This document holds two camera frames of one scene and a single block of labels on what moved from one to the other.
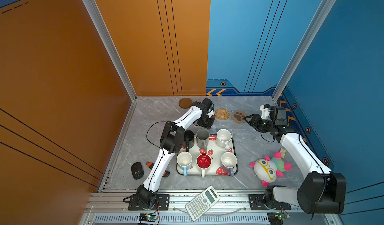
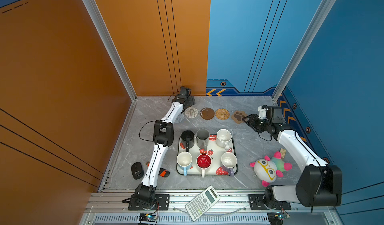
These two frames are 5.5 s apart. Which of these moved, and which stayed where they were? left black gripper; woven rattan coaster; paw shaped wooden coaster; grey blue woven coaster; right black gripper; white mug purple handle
Moved: left black gripper; grey blue woven coaster
Stayed: white mug purple handle; paw shaped wooden coaster; right black gripper; woven rattan coaster
